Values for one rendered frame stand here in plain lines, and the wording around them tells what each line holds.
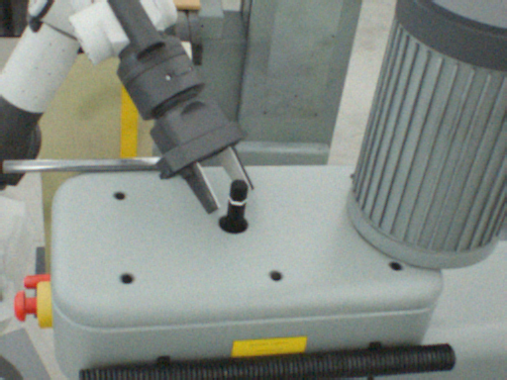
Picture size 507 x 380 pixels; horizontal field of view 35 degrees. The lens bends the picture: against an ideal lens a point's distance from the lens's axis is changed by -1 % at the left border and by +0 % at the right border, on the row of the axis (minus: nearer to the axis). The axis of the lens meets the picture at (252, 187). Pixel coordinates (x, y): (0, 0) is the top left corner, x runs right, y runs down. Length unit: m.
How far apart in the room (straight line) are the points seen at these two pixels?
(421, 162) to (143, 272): 0.33
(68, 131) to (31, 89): 1.69
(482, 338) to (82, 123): 2.09
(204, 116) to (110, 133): 2.04
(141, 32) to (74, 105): 2.00
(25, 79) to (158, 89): 0.40
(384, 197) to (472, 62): 0.21
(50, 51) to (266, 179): 0.42
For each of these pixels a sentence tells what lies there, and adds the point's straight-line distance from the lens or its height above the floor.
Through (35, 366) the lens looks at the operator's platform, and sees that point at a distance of 2.74.
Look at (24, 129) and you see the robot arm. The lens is 1.34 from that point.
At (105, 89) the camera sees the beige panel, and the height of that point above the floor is 1.00.
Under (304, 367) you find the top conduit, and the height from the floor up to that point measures 1.80.
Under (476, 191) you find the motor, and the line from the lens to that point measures 0.92.
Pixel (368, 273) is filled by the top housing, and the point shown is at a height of 1.89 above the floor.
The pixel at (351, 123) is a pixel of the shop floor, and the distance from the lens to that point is 4.71.
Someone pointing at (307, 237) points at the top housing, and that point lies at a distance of 0.98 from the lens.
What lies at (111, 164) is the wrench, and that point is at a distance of 1.05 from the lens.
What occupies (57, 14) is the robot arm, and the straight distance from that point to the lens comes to 1.22.
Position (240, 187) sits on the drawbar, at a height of 1.95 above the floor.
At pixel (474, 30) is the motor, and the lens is 0.81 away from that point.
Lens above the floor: 2.54
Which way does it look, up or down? 38 degrees down
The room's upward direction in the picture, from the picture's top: 9 degrees clockwise
